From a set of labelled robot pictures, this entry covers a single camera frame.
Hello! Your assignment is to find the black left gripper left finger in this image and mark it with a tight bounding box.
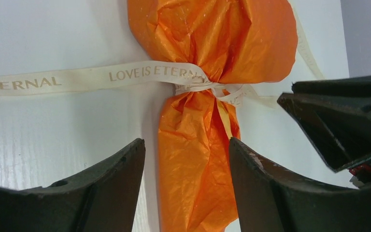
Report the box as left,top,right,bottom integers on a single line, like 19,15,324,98
0,138,145,232

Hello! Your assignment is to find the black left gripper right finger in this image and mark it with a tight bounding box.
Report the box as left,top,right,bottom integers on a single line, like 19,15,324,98
229,138,371,232

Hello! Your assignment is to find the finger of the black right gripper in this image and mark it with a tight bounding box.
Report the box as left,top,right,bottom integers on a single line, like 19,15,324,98
277,75,371,172

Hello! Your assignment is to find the orange wrapping paper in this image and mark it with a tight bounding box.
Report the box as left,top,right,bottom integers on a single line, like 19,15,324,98
127,0,298,232

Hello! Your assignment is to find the cream printed ribbon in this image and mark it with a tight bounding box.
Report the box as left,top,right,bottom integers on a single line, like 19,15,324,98
0,3,325,108

